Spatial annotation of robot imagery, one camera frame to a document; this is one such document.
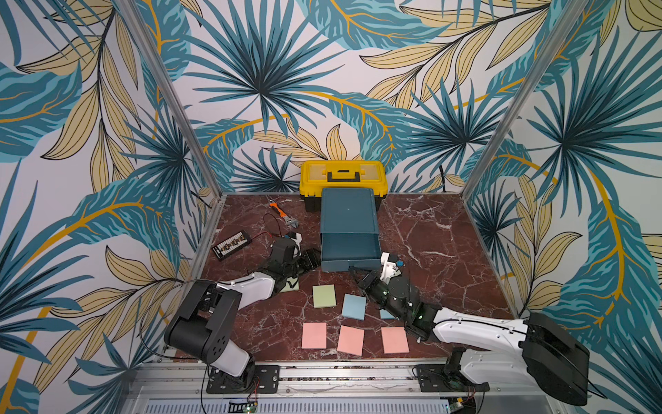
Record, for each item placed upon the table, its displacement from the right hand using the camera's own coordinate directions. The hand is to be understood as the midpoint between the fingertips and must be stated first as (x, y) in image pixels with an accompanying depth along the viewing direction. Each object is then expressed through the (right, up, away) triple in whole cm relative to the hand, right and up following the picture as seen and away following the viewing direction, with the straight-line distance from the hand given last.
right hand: (347, 270), depth 75 cm
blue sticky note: (+3, -15, +11) cm, 18 cm away
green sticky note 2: (-7, -12, +15) cm, 21 cm away
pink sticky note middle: (+2, -23, +5) cm, 23 cm away
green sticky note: (-18, -5, 0) cm, 18 cm away
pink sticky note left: (-10, -22, +5) cm, 24 cm away
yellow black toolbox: (-11, +33, +29) cm, 45 cm away
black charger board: (-44, +5, +25) cm, 51 cm away
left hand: (-9, +1, +15) cm, 17 cm away
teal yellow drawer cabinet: (+1, +12, +5) cm, 13 cm away
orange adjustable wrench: (-22, +14, +34) cm, 43 cm away
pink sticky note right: (+15, -23, +4) cm, 27 cm away
